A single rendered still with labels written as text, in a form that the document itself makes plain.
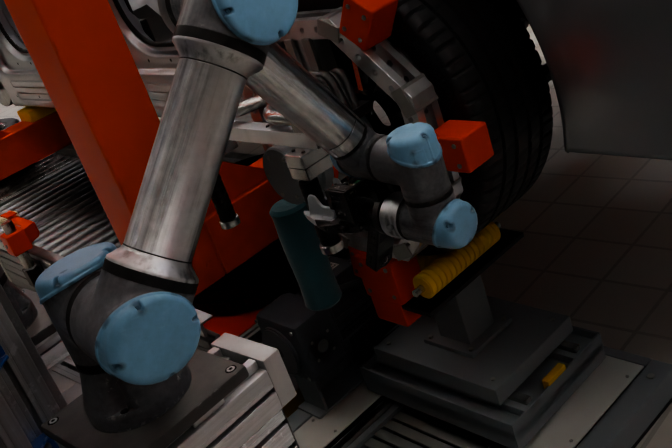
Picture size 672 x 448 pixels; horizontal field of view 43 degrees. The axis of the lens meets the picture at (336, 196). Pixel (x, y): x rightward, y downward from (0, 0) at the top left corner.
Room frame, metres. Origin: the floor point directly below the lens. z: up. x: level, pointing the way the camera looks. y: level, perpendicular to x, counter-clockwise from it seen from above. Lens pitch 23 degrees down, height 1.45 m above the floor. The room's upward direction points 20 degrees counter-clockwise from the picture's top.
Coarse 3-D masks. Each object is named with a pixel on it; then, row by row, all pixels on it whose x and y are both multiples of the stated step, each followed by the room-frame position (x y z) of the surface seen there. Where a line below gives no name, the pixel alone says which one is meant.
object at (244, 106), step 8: (288, 40) 1.70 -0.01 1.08; (288, 48) 1.71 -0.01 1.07; (296, 48) 1.70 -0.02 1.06; (296, 56) 1.70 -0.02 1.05; (256, 96) 1.65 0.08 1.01; (240, 104) 1.64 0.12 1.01; (248, 104) 1.64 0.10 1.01; (256, 104) 1.64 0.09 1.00; (264, 104) 1.65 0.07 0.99; (240, 112) 1.63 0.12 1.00; (248, 112) 1.64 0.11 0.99
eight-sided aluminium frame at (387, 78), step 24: (312, 24) 1.64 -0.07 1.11; (336, 24) 1.59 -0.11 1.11; (360, 48) 1.55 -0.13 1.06; (384, 48) 1.56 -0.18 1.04; (384, 72) 1.51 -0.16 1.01; (408, 72) 1.52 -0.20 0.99; (408, 96) 1.47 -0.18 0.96; (432, 96) 1.50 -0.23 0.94; (264, 120) 1.88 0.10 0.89; (408, 120) 1.49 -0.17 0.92; (432, 120) 1.50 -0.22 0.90; (264, 144) 1.90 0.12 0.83; (456, 192) 1.49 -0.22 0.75; (360, 240) 1.71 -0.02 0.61; (408, 240) 1.58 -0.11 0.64
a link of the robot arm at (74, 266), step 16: (80, 256) 1.05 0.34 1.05; (96, 256) 1.02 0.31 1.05; (48, 272) 1.04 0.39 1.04; (64, 272) 1.01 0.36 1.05; (80, 272) 1.00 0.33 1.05; (96, 272) 1.00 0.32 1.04; (48, 288) 1.00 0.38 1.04; (64, 288) 0.99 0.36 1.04; (80, 288) 0.98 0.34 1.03; (48, 304) 1.01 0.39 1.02; (64, 304) 0.99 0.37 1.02; (64, 320) 0.98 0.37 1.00; (64, 336) 1.01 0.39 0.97; (80, 352) 1.00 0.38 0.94
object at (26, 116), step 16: (32, 112) 3.77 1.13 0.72; (48, 112) 3.80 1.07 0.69; (16, 128) 3.76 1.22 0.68; (32, 128) 3.74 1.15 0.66; (48, 128) 3.78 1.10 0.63; (64, 128) 3.81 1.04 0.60; (0, 144) 3.65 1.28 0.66; (16, 144) 3.69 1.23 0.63; (32, 144) 3.72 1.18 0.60; (48, 144) 3.76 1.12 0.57; (64, 144) 3.80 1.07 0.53; (0, 160) 3.63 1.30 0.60; (16, 160) 3.67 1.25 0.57; (32, 160) 3.70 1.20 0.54; (0, 176) 3.62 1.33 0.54
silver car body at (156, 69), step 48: (0, 0) 3.88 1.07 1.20; (144, 0) 4.13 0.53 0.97; (528, 0) 1.49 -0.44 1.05; (576, 0) 1.41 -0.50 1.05; (624, 0) 1.34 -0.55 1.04; (0, 48) 3.80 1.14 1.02; (144, 48) 2.80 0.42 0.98; (576, 48) 1.43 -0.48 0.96; (624, 48) 1.35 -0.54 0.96; (0, 96) 4.30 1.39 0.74; (48, 96) 3.54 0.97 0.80; (576, 96) 1.45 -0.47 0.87; (624, 96) 1.37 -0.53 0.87; (576, 144) 1.47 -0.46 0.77; (624, 144) 1.38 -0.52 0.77
